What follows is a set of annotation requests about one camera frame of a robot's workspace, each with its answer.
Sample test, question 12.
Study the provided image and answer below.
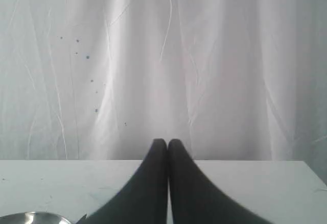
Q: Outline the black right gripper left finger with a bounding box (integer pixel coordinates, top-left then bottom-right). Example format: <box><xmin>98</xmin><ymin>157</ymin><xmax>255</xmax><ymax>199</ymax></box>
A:
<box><xmin>84</xmin><ymin>139</ymin><xmax>168</xmax><ymax>223</ymax></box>

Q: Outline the round steel plate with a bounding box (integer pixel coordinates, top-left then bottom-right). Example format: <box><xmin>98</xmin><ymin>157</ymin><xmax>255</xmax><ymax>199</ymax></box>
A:
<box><xmin>1</xmin><ymin>212</ymin><xmax>71</xmax><ymax>224</ymax></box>

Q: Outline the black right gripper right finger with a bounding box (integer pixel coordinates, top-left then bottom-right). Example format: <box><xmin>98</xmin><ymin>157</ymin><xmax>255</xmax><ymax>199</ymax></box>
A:
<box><xmin>168</xmin><ymin>139</ymin><xmax>269</xmax><ymax>223</ymax></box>

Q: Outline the white backdrop curtain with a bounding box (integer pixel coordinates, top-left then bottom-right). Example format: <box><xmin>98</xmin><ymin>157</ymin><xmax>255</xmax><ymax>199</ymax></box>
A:
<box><xmin>0</xmin><ymin>0</ymin><xmax>327</xmax><ymax>161</ymax></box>

